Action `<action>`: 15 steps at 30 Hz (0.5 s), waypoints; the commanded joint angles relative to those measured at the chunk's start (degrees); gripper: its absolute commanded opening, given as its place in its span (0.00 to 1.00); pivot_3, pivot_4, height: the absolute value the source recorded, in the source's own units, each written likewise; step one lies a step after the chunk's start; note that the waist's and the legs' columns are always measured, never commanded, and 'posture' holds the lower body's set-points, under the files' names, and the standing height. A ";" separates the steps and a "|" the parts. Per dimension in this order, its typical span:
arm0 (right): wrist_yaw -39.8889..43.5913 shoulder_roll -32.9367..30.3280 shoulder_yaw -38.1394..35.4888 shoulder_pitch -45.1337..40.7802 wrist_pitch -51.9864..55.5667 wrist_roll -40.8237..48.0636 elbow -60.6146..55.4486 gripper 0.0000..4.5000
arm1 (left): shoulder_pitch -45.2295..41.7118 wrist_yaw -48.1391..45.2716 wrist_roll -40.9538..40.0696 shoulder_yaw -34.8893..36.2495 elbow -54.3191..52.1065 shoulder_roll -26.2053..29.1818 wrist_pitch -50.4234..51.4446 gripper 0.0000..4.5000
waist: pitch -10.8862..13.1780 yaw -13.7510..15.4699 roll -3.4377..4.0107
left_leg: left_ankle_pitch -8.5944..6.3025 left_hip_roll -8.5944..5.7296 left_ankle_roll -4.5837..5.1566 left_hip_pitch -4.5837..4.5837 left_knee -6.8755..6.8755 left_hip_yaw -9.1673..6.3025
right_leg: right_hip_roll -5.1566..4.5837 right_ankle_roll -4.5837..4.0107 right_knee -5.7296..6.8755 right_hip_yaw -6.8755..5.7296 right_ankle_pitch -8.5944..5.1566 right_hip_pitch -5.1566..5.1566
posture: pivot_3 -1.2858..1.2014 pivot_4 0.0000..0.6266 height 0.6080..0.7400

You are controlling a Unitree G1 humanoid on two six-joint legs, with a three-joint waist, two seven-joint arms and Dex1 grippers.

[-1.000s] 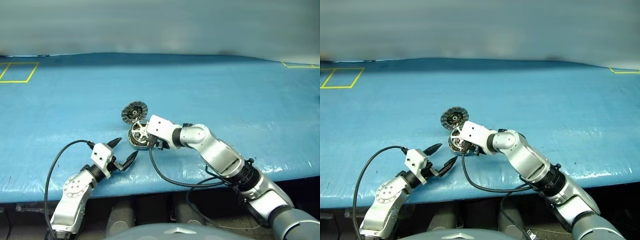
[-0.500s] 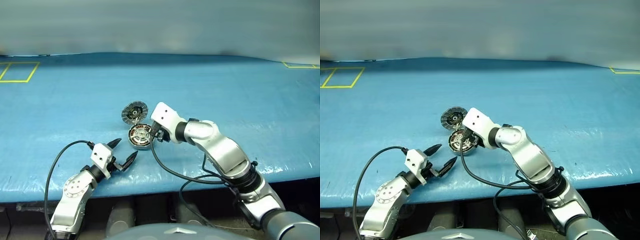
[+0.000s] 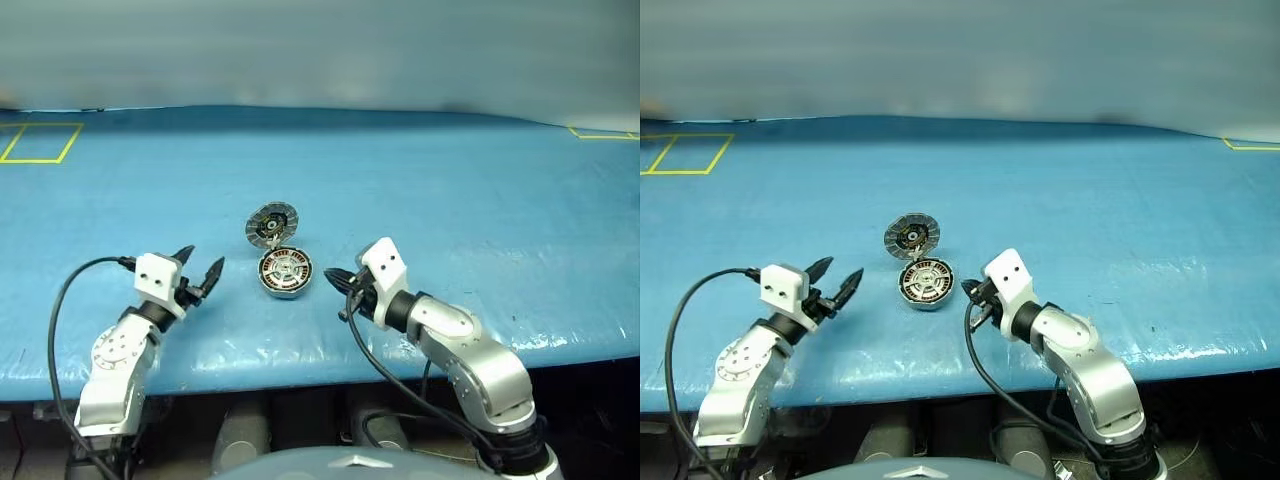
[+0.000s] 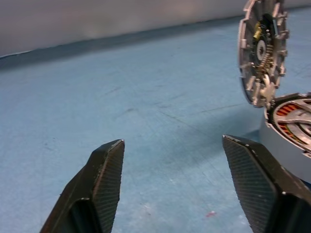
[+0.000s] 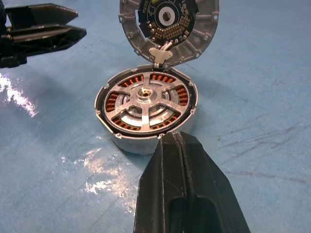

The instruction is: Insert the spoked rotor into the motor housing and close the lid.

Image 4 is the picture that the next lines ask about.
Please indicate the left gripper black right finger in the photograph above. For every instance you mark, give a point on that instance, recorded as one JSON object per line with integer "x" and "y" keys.
{"x": 262, "y": 184}

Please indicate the blue plastic table cover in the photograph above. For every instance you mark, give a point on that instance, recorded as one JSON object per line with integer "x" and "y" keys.
{"x": 145, "y": 97}

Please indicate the silver round motor cover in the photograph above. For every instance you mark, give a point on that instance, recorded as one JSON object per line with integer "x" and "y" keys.
{"x": 246, "y": 48}

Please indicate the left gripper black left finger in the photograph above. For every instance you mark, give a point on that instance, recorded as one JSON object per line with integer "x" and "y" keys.
{"x": 97, "y": 184}

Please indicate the motor stator with copper windings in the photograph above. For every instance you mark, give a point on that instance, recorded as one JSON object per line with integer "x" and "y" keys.
{"x": 279, "y": 151}

